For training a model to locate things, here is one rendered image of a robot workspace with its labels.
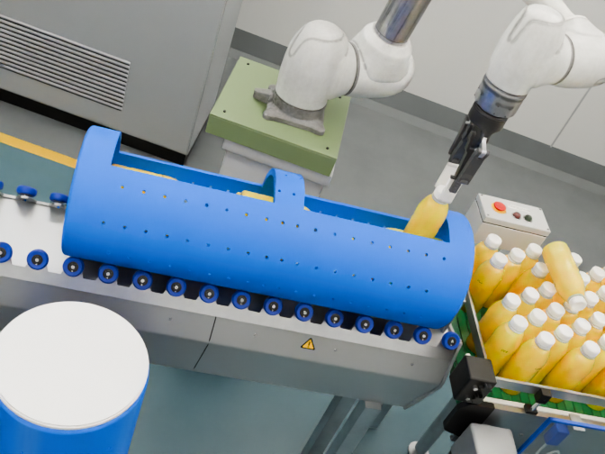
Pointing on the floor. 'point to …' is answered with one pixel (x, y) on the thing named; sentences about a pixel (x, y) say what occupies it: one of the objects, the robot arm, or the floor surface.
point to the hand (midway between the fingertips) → (448, 183)
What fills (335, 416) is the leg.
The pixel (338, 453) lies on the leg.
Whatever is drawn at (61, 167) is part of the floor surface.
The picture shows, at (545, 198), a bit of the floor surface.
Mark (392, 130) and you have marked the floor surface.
